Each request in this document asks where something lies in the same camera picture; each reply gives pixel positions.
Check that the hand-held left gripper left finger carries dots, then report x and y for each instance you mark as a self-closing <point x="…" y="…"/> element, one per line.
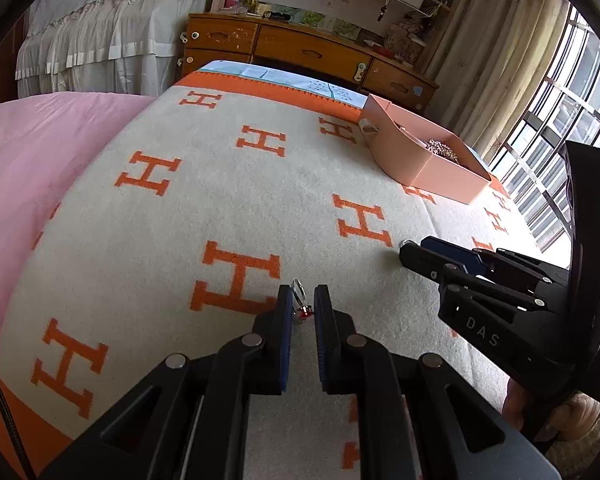
<point x="285" y="330"/>

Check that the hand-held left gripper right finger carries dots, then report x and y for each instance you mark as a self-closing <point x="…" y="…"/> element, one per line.
<point x="321" y="330"/>

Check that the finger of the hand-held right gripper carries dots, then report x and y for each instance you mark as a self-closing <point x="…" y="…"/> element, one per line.
<point x="425" y="262"/>
<point x="455" y="255"/>

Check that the pink jewelry box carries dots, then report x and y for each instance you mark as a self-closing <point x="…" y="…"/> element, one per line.
<point x="420" y="160"/>

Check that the person's right forearm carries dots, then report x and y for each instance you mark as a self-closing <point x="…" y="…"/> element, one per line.
<point x="585" y="425"/>

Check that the person's right hand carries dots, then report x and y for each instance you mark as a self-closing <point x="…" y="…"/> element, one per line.
<point x="517" y="405"/>

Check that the silver rhinestone brooch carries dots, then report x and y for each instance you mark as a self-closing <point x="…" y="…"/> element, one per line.
<point x="442" y="149"/>

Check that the orange letter print blanket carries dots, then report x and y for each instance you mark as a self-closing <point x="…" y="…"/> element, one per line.
<point x="230" y="210"/>

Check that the window grille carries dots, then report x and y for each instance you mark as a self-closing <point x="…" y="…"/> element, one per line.
<point x="560" y="135"/>

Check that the white teal drawer lock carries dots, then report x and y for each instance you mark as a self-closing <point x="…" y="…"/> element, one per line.
<point x="359" y="73"/>

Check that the beige curtain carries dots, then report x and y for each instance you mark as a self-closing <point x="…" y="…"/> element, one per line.
<point x="485" y="35"/>

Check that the blue tree print sheet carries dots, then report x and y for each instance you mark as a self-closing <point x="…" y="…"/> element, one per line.
<point x="280" y="74"/>

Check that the wooden desk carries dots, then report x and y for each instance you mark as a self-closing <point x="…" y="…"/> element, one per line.
<point x="300" y="52"/>

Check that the pink quilt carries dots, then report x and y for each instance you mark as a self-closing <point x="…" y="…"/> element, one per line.
<point x="35" y="160"/>

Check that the white lace bed cover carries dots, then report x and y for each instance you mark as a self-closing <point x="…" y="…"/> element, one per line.
<point x="110" y="25"/>

